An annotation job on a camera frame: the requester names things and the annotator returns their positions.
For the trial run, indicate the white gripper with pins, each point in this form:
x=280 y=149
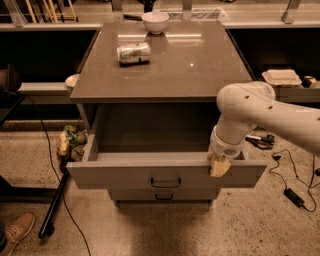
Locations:
x=224 y=149

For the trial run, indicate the grey top drawer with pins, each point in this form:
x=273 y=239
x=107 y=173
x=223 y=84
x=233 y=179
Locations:
x=156 y=146

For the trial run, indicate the grey drawer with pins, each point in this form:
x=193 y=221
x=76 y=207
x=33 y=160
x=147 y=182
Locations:
x=163 y=194
x=156 y=146

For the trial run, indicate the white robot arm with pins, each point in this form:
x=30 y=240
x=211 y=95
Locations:
x=246 y=106

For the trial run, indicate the grey drawer cabinet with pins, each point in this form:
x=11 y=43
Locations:
x=189 y=64

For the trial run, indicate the grey bottom drawer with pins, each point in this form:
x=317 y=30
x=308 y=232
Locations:
x=163 y=194

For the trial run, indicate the black scissors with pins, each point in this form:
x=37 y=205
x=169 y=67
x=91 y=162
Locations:
x=262 y=143

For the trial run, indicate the white takeout container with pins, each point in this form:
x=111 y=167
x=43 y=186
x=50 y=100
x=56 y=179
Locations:
x=282 y=77

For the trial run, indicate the yellow tape measure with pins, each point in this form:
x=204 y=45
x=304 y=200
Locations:
x=308 y=82

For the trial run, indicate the crushed silver green can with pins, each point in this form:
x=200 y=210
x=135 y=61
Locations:
x=134 y=53

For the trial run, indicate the green snack bag pile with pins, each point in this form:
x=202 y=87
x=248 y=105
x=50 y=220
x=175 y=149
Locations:
x=71 y=145

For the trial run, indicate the white bowl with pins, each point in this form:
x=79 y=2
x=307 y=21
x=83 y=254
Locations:
x=155 y=22

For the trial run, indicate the white plate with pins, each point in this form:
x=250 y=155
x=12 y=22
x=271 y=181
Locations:
x=72 y=80

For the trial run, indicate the black table leg bar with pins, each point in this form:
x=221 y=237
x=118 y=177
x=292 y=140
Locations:
x=47 y=228

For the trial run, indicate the tan leather shoe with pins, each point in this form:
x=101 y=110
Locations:
x=11 y=235

